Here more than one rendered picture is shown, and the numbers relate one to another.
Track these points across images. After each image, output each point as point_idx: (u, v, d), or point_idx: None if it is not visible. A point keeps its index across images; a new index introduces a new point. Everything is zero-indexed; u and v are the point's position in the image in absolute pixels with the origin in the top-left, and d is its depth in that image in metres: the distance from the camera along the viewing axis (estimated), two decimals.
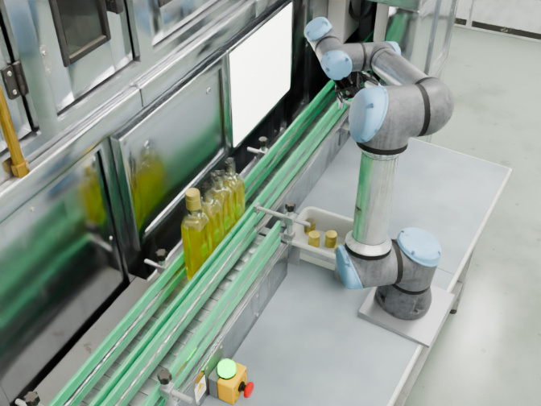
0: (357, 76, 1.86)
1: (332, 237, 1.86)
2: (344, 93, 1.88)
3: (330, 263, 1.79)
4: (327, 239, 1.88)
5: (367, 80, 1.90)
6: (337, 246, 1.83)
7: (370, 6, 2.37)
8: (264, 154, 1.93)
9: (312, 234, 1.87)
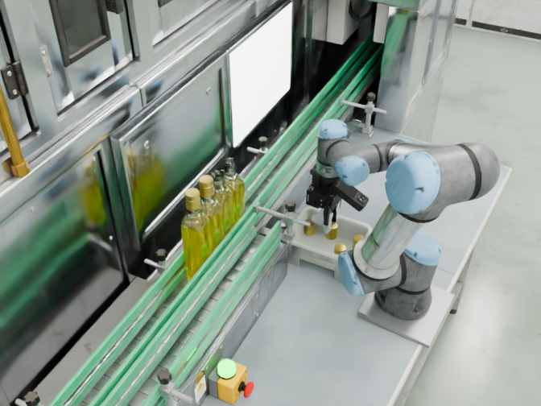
0: (320, 196, 1.76)
1: (332, 228, 1.84)
2: None
3: (330, 263, 1.79)
4: None
5: (324, 213, 1.79)
6: (337, 246, 1.83)
7: (370, 6, 2.37)
8: (264, 154, 1.93)
9: (204, 180, 1.51)
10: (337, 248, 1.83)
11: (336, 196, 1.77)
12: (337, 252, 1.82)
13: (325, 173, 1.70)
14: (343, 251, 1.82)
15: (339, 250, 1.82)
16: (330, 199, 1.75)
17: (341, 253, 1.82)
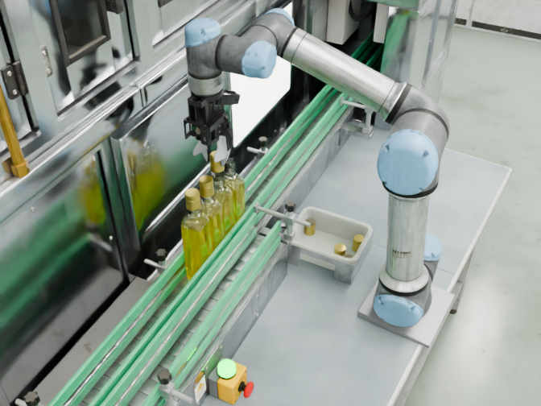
0: (220, 119, 1.42)
1: None
2: (193, 128, 1.42)
3: (330, 263, 1.79)
4: (220, 162, 1.53)
5: (225, 137, 1.47)
6: (337, 246, 1.83)
7: (370, 6, 2.37)
8: (264, 154, 1.93)
9: (204, 180, 1.51)
10: (337, 248, 1.83)
11: (218, 110, 1.45)
12: (337, 252, 1.82)
13: (220, 84, 1.37)
14: (343, 251, 1.82)
15: (339, 250, 1.82)
16: (225, 113, 1.44)
17: (341, 253, 1.82)
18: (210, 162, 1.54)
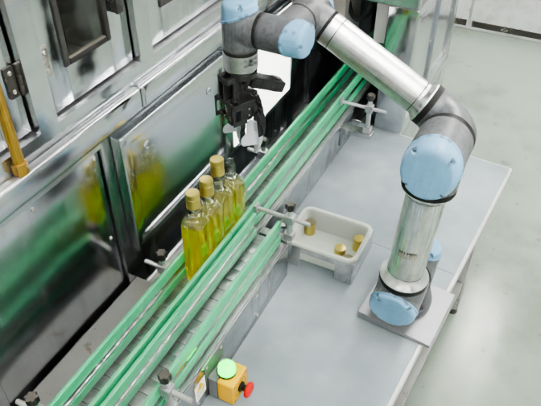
0: (249, 102, 1.38)
1: (222, 158, 1.54)
2: (223, 105, 1.40)
3: (330, 263, 1.79)
4: (220, 166, 1.54)
5: (256, 122, 1.42)
6: (337, 246, 1.83)
7: (370, 6, 2.37)
8: (264, 154, 1.93)
9: (204, 180, 1.51)
10: (337, 248, 1.83)
11: (254, 94, 1.41)
12: (337, 252, 1.82)
13: (253, 66, 1.33)
14: (343, 251, 1.82)
15: (339, 250, 1.82)
16: (258, 98, 1.39)
17: (341, 253, 1.82)
18: (210, 166, 1.54)
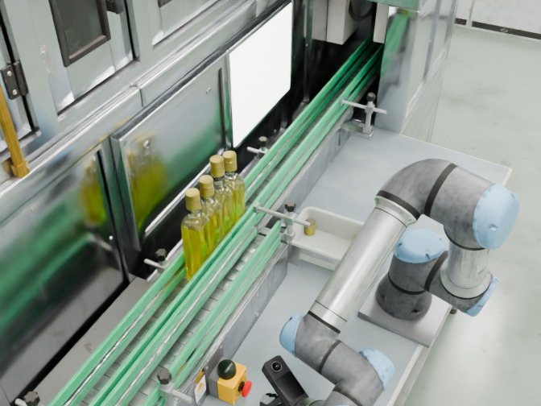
0: None
1: (222, 158, 1.54)
2: None
3: (330, 263, 1.79)
4: (220, 166, 1.54)
5: None
6: (228, 155, 1.59)
7: (370, 6, 2.37)
8: (264, 154, 1.93)
9: (204, 180, 1.51)
10: (231, 155, 1.58)
11: None
12: (234, 159, 1.59)
13: None
14: (235, 154, 1.60)
15: (233, 155, 1.59)
16: None
17: (236, 156, 1.60)
18: (210, 166, 1.54)
